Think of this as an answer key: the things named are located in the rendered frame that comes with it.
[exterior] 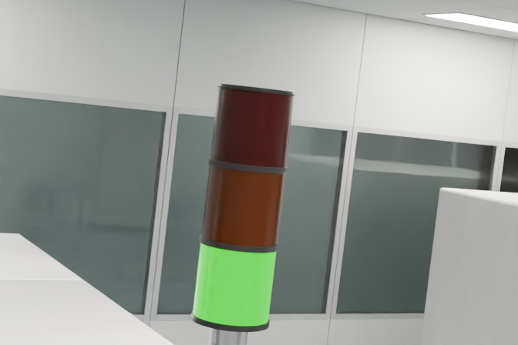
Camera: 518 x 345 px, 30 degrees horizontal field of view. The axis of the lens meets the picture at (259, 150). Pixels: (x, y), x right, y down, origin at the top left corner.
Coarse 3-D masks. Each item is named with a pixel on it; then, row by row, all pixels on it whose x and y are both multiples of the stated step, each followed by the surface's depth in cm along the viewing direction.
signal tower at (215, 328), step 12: (228, 84) 60; (228, 168) 60; (240, 168) 59; (252, 168) 59; (264, 168) 60; (276, 168) 60; (204, 240) 61; (252, 252) 60; (264, 252) 60; (192, 312) 62; (204, 324) 60; (216, 324) 60; (264, 324) 61; (216, 336) 61; (228, 336) 61; (240, 336) 61
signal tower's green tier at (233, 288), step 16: (208, 256) 60; (224, 256) 60; (240, 256) 60; (256, 256) 60; (272, 256) 61; (208, 272) 60; (224, 272) 60; (240, 272) 60; (256, 272) 60; (272, 272) 61; (208, 288) 60; (224, 288) 60; (240, 288) 60; (256, 288) 60; (208, 304) 60; (224, 304) 60; (240, 304) 60; (256, 304) 60; (208, 320) 60; (224, 320) 60; (240, 320) 60; (256, 320) 61
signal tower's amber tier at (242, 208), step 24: (216, 168) 60; (216, 192) 60; (240, 192) 59; (264, 192) 60; (216, 216) 60; (240, 216) 60; (264, 216) 60; (216, 240) 60; (240, 240) 60; (264, 240) 60
